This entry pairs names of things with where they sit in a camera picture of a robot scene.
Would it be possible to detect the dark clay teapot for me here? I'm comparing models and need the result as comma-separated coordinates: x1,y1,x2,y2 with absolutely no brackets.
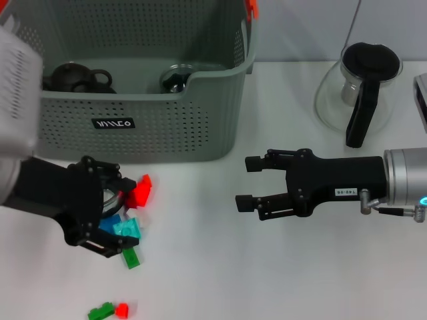
41,62,113,93

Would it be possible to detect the long green toy brick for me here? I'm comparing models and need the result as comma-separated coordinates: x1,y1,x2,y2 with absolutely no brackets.
121,248,143,270

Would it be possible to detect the teal square toy brick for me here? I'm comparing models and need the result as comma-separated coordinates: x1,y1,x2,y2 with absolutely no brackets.
112,217,143,239

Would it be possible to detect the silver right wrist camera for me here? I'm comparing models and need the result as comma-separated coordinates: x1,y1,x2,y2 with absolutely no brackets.
412,75,427,134

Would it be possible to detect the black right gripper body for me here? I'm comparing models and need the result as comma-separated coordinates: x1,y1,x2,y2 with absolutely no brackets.
284,148,390,218

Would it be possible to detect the right gripper cable plug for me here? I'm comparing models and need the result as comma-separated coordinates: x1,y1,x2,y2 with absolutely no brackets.
359,189,427,223

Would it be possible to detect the glass pitcher black handle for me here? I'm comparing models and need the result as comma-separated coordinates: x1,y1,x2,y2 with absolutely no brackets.
313,41,404,149

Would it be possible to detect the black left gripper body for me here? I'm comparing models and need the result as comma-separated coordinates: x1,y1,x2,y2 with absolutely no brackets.
11,155,105,247

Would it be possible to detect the small green toy brick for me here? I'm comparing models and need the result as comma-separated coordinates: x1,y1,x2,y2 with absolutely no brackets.
87,299,114,320

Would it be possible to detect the grey perforated storage bin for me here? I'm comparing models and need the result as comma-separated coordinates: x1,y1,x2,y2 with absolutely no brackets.
0,0,260,165

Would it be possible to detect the blue toy brick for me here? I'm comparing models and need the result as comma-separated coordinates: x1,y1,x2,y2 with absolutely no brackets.
99,215,123,234

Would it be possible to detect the bright red toy brick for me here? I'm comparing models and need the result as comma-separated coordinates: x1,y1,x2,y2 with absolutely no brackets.
131,173,153,209

